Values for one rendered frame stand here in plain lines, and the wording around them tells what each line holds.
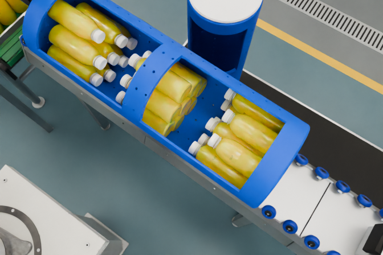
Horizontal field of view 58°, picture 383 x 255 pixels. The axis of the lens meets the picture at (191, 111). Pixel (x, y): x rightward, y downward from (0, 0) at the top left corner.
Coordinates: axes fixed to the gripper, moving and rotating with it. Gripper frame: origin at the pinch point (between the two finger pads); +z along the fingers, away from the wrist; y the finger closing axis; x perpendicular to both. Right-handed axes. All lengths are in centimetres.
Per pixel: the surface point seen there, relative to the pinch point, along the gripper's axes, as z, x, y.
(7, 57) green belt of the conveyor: 26.5, -16.7, 16.3
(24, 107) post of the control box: 77, -29, 27
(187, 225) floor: 116, 73, 23
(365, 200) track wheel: 18, 116, -11
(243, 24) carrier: 15, 52, -42
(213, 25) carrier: 15, 44, -35
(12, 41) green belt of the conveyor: 26.0, -19.5, 10.3
